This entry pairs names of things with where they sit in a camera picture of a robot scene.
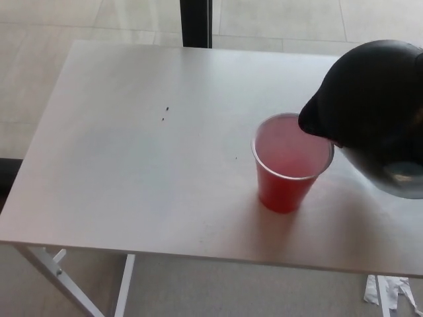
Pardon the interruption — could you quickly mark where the crumpled white paper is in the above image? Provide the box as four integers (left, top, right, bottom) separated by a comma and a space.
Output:
363, 274, 418, 313

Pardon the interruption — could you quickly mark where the red plastic cup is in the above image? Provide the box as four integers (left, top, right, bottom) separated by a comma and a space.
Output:
250, 112, 335, 214

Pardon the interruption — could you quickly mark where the white metal table leg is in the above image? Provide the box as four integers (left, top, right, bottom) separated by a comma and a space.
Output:
376, 274, 389, 317

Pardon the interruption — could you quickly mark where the black electric kettle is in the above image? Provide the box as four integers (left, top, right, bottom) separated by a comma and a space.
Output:
297, 39, 423, 201

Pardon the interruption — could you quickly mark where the black window frame post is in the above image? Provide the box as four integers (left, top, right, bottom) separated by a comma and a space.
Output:
180, 0, 213, 50

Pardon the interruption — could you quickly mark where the white metal table frame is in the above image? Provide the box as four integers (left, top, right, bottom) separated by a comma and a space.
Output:
16, 246, 136, 317

